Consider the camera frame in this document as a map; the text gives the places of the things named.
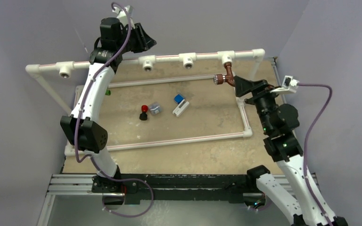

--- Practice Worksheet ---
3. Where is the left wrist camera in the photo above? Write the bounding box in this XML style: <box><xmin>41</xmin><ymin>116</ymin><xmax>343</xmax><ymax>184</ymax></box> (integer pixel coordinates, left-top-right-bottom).
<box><xmin>111</xmin><ymin>5</ymin><xmax>135</xmax><ymax>29</ymax></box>

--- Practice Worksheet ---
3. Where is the white PVC pipe frame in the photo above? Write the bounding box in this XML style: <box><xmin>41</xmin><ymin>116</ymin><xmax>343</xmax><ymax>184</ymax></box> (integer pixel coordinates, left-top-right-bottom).
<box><xmin>25</xmin><ymin>48</ymin><xmax>265</xmax><ymax>152</ymax></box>

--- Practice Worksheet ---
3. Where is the clear grey faucet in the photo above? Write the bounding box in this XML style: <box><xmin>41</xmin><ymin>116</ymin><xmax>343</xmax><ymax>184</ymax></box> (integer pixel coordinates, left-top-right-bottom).
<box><xmin>148</xmin><ymin>102</ymin><xmax>162</xmax><ymax>115</ymax></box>

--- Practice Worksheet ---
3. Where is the red and black faucet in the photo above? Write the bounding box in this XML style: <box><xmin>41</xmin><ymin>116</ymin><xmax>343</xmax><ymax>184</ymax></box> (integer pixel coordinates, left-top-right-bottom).
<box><xmin>139</xmin><ymin>105</ymin><xmax>148</xmax><ymax>121</ymax></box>

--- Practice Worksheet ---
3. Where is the blue and white faucet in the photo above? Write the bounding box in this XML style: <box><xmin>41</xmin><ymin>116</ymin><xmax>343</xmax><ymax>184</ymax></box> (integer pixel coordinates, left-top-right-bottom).
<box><xmin>173</xmin><ymin>94</ymin><xmax>190</xmax><ymax>117</ymax></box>

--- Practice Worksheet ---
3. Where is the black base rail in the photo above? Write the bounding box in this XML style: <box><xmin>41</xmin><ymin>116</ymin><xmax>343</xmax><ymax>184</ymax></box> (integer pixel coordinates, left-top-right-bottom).
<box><xmin>91</xmin><ymin>173</ymin><xmax>265</xmax><ymax>206</ymax></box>

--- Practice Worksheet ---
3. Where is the brown copper faucet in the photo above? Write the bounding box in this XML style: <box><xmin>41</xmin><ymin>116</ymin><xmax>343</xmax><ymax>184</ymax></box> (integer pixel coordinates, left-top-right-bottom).
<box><xmin>213</xmin><ymin>62</ymin><xmax>235</xmax><ymax>87</ymax></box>

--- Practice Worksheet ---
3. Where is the aluminium frame rail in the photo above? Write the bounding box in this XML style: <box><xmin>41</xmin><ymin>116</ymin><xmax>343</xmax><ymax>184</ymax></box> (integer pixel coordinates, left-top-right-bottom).
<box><xmin>37</xmin><ymin>174</ymin><xmax>121</xmax><ymax>226</ymax></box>

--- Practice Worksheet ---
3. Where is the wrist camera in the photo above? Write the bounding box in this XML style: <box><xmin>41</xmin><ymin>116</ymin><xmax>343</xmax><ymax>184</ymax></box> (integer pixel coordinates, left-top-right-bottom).
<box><xmin>270</xmin><ymin>76</ymin><xmax>299</xmax><ymax>95</ymax></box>
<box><xmin>111</xmin><ymin>5</ymin><xmax>135</xmax><ymax>29</ymax></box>

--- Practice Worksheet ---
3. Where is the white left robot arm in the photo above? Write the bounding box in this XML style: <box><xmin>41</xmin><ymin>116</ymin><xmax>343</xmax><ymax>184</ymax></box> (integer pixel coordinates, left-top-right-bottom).
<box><xmin>60</xmin><ymin>17</ymin><xmax>156</xmax><ymax>193</ymax></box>

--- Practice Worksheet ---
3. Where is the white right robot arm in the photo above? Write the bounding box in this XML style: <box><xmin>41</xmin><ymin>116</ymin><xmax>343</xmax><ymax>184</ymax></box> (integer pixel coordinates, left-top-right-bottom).
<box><xmin>234</xmin><ymin>76</ymin><xmax>347</xmax><ymax>226</ymax></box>

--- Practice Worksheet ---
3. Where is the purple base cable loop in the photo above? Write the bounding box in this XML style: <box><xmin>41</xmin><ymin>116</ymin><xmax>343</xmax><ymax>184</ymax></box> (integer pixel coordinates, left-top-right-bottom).
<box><xmin>101</xmin><ymin>181</ymin><xmax>156</xmax><ymax>219</ymax></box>

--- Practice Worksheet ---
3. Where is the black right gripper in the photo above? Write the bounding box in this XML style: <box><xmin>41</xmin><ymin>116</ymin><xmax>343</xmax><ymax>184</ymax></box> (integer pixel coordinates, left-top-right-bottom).
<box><xmin>233</xmin><ymin>76</ymin><xmax>282</xmax><ymax>134</ymax></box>

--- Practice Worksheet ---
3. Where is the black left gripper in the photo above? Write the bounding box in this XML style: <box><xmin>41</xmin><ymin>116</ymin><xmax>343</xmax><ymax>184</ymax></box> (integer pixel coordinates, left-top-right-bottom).
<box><xmin>116</xmin><ymin>23</ymin><xmax>156</xmax><ymax>55</ymax></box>

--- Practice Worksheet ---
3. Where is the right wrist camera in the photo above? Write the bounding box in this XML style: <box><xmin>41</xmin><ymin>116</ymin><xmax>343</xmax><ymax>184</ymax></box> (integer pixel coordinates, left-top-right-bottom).
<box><xmin>270</xmin><ymin>76</ymin><xmax>299</xmax><ymax>95</ymax></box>

